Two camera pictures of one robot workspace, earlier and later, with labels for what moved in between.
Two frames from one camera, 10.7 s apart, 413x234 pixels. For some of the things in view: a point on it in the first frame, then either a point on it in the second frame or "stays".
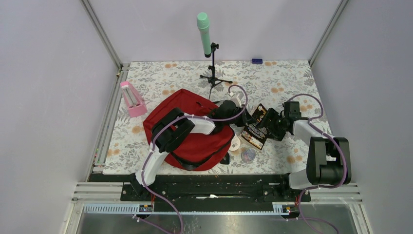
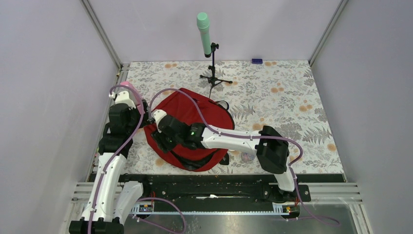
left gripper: (246, 119) to (145, 120)
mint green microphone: (203, 23) stays
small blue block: (256, 61) stays
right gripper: (272, 114) to (159, 137)
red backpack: (197, 150) stays
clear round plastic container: (248, 155) stays
